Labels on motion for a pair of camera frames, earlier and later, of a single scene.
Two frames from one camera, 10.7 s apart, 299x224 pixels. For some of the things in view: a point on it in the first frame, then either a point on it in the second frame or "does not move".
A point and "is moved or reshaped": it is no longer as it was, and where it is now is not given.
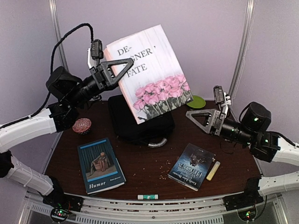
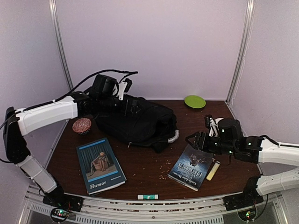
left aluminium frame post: x=57 y=25 does not move
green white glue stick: x=147 y=197 does not move
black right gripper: x=216 y=122 -> x=201 y=136
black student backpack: x=155 y=130 is moved or reshaped
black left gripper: x=102 y=74 -> x=124 y=104
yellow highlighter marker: x=213 y=171 does not move
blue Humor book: x=101 y=170 does not move
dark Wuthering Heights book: x=191 y=166 does not move
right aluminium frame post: x=250 y=8 does not move
